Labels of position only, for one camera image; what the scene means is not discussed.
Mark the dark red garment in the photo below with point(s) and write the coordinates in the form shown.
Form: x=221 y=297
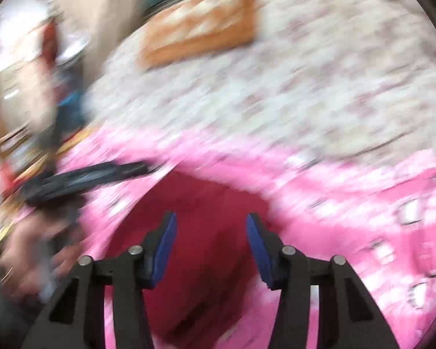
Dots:
x=202 y=291

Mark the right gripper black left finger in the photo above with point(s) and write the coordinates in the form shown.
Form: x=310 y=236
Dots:
x=74 y=316

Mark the floral cream bedsheet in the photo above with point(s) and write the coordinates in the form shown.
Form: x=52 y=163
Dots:
x=338 y=78

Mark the left hand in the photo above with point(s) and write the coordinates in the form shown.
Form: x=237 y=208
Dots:
x=20 y=261

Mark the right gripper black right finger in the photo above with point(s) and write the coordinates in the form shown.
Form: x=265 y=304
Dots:
x=348 y=315

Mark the orange checkered pillow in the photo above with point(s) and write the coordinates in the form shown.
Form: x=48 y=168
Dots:
x=191 y=28

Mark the pink penguin blanket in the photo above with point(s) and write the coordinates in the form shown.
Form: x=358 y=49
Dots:
x=383 y=220

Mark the cluttered bedside shelf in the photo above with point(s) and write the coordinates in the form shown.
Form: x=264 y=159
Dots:
x=41 y=85

